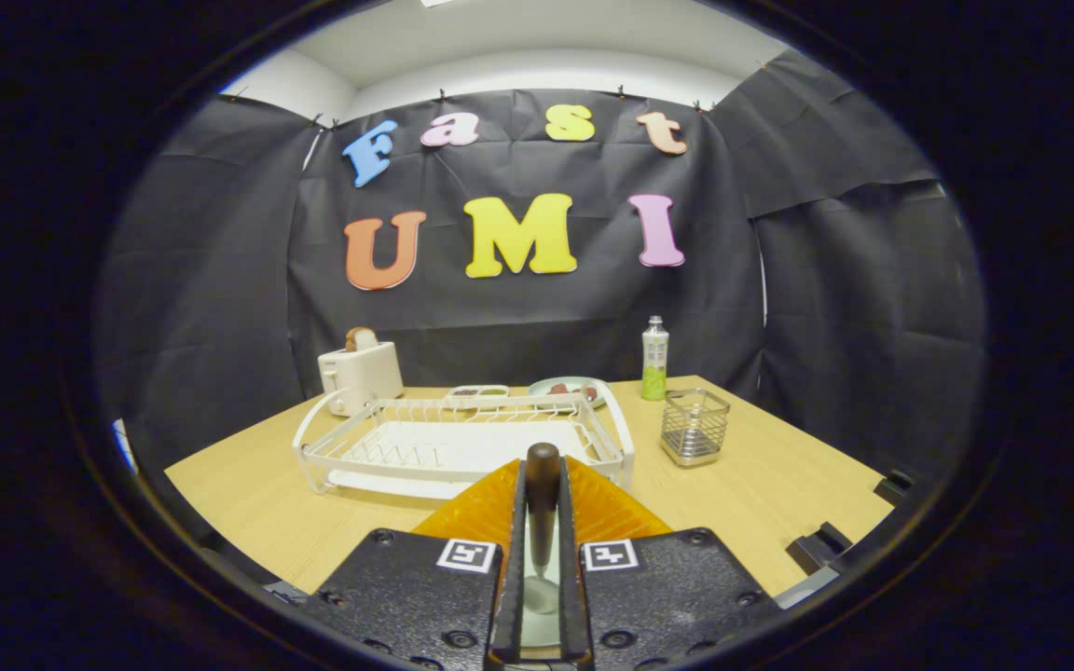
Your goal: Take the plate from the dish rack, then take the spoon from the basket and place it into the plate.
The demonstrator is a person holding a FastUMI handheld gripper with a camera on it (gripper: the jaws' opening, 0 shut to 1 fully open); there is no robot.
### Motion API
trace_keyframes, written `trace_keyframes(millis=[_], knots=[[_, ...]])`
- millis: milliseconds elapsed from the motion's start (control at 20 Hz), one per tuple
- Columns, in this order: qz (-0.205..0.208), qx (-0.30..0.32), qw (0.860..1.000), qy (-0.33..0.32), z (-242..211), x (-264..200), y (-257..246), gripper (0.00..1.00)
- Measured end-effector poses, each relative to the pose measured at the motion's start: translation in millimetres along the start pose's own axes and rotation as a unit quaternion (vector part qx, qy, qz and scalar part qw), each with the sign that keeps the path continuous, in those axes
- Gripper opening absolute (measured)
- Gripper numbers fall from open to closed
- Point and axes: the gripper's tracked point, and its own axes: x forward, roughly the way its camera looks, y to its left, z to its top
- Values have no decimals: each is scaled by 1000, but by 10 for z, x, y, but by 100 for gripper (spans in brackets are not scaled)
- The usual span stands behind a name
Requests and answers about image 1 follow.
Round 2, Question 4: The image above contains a small white dish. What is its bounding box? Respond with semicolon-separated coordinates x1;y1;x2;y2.
447;385;511;410

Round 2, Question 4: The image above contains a metal wire basket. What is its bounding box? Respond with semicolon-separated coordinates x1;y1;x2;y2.
659;388;732;468

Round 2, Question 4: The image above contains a white toaster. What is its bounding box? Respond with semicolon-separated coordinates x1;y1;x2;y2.
318;341;405;418

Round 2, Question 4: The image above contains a green label drink bottle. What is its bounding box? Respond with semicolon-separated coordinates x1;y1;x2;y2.
641;316;670;402

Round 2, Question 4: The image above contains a brown handled metal spoon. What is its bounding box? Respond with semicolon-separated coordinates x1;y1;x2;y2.
521;443;564;616

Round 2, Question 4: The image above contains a black table clamp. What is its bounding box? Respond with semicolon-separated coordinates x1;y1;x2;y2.
875;469;917;506
786;522;855;576

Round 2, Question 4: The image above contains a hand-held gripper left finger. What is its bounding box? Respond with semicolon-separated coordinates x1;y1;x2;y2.
299;457;529;667

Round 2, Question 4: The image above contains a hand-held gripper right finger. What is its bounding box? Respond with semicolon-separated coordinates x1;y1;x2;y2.
559;457;780;667

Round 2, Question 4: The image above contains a small green plate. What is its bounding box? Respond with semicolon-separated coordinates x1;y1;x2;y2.
528;376;610;409

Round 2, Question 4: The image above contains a white dish rack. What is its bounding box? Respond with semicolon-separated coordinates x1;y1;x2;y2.
292;387;637;500

